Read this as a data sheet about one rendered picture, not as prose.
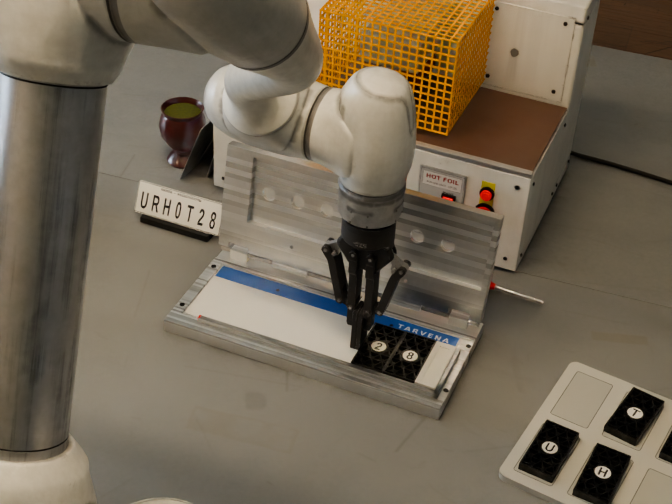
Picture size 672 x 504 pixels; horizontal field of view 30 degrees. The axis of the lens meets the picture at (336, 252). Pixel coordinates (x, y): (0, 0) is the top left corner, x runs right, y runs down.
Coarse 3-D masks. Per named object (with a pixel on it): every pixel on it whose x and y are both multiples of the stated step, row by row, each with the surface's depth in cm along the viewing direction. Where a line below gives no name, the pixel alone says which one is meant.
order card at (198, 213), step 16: (144, 192) 210; (160, 192) 209; (176, 192) 208; (144, 208) 211; (160, 208) 210; (176, 208) 209; (192, 208) 208; (208, 208) 207; (192, 224) 208; (208, 224) 207
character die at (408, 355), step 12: (408, 336) 187; (420, 336) 187; (396, 348) 184; (408, 348) 184; (420, 348) 185; (432, 348) 185; (396, 360) 183; (408, 360) 182; (420, 360) 182; (384, 372) 180; (396, 372) 180; (408, 372) 181
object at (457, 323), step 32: (224, 256) 202; (256, 256) 200; (192, 288) 194; (320, 288) 196; (192, 320) 188; (416, 320) 191; (448, 320) 191; (256, 352) 184; (288, 352) 184; (352, 384) 180; (384, 384) 180; (448, 384) 181
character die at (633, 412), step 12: (636, 396) 180; (648, 396) 181; (624, 408) 178; (636, 408) 178; (648, 408) 178; (660, 408) 179; (612, 420) 176; (624, 420) 177; (636, 420) 176; (648, 420) 177; (612, 432) 175; (624, 432) 175; (636, 432) 175; (636, 444) 174
